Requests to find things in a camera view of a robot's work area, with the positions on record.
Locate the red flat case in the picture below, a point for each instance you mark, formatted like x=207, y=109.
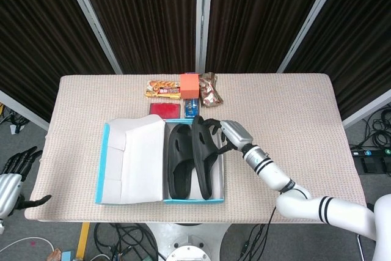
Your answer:
x=165, y=110

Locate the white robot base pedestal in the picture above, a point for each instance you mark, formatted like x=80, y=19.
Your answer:
x=186, y=239

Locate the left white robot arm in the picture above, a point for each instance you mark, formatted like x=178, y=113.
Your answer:
x=1, y=226

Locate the dark brown pleated curtain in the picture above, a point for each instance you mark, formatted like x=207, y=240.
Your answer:
x=137, y=13
x=360, y=28
x=259, y=13
x=30, y=28

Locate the yellow floor tape strip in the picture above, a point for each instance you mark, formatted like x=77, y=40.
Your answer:
x=82, y=239

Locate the small blue packet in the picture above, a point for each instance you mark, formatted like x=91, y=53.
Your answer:
x=192, y=106

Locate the black foot pedal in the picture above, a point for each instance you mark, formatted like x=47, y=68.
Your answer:
x=374, y=165

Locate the small brown object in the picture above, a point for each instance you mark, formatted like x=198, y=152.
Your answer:
x=54, y=255

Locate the orange cube box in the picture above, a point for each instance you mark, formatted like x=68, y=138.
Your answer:
x=189, y=88

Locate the light blue cardboard shoe box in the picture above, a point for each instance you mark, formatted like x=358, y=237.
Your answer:
x=140, y=157

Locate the small light blue object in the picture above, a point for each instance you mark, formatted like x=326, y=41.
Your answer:
x=66, y=256

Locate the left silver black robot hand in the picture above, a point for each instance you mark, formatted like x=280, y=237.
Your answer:
x=10, y=193

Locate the brown foil snack bag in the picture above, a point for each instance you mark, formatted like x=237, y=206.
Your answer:
x=210, y=93

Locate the grey partition frame post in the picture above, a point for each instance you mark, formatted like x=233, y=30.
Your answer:
x=366, y=109
x=311, y=19
x=91, y=22
x=21, y=109
x=203, y=19

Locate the yellow snack packet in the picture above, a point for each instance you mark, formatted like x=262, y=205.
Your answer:
x=162, y=90

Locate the table with beige tablecloth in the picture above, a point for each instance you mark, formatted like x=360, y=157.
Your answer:
x=91, y=96

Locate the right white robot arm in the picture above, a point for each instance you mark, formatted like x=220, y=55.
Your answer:
x=342, y=212

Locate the black rubber slipper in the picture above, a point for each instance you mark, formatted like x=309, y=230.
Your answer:
x=180, y=148
x=203, y=151

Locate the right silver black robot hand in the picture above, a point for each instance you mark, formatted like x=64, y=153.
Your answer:
x=238, y=134

